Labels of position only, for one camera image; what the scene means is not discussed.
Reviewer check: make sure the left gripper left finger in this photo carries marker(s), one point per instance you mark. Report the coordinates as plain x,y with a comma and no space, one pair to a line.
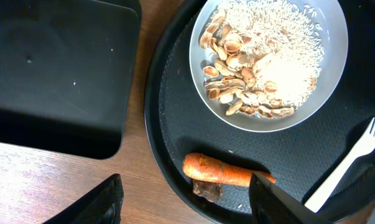
101,205

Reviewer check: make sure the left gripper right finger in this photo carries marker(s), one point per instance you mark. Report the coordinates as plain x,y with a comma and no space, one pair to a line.
271,205

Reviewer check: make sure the brown food scrap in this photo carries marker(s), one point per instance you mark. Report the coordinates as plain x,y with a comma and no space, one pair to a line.
208,190

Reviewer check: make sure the orange carrot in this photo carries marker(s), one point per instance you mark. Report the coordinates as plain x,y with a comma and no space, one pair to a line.
204,168

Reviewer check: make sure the black rectangular tray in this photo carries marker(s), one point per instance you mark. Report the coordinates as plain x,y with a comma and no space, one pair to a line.
66,69

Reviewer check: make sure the white plastic fork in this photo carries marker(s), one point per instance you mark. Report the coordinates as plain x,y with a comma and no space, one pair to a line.
364,146

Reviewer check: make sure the grey plate with rice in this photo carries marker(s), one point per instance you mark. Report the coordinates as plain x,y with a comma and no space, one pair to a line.
265,66

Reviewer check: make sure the round black serving tray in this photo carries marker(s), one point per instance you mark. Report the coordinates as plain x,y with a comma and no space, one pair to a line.
300,158

